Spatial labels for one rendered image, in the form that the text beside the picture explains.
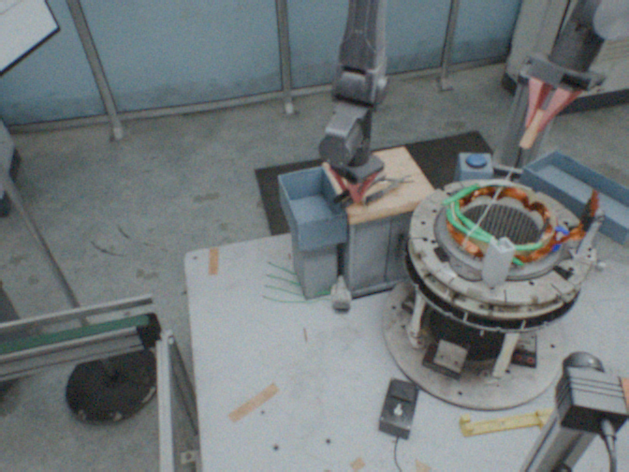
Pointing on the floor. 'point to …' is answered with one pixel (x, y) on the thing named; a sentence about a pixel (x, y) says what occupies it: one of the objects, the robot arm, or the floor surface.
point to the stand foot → (118, 398)
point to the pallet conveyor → (128, 331)
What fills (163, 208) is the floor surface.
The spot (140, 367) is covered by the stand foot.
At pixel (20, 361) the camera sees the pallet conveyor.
